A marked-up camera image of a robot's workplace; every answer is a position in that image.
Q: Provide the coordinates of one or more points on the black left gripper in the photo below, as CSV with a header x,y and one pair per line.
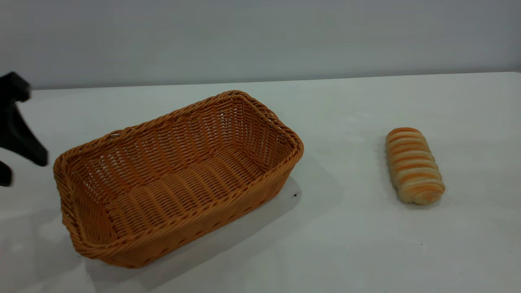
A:
x,y
12,87

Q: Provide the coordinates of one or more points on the orange woven wicker basket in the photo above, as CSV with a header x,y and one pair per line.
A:
x,y
183,179

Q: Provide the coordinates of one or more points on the striped oblong bread roll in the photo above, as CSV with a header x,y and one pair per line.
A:
x,y
413,167

